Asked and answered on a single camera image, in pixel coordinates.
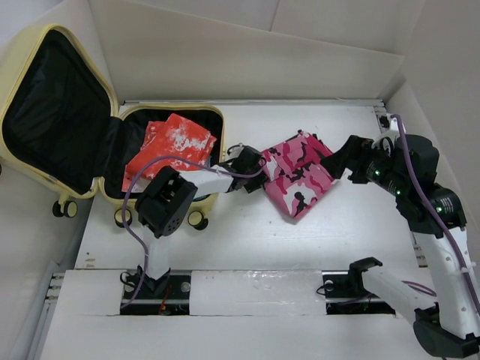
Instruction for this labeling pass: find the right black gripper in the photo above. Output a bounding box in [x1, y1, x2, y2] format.
[320, 133, 410, 197]

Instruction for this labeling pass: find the pink camouflage cloth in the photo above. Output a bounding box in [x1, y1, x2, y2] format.
[262, 130, 336, 221]

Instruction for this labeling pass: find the red white patterned cloth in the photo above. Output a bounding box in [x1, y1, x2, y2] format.
[121, 113, 217, 192]

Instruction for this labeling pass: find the yellow hard-shell suitcase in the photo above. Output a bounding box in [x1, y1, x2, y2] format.
[1, 24, 224, 218]

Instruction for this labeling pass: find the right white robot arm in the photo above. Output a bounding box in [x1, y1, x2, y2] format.
[321, 134, 479, 359]

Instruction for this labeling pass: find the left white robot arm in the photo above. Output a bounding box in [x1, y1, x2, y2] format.
[117, 146, 267, 302]

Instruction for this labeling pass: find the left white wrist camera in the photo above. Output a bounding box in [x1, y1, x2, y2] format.
[226, 142, 245, 159]

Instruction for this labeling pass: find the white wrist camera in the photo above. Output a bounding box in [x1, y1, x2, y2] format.
[376, 113, 400, 145]
[226, 142, 245, 159]

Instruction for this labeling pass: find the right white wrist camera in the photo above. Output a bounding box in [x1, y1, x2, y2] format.
[376, 113, 400, 145]

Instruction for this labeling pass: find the metal base rail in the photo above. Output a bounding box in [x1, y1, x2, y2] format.
[120, 270, 395, 317]

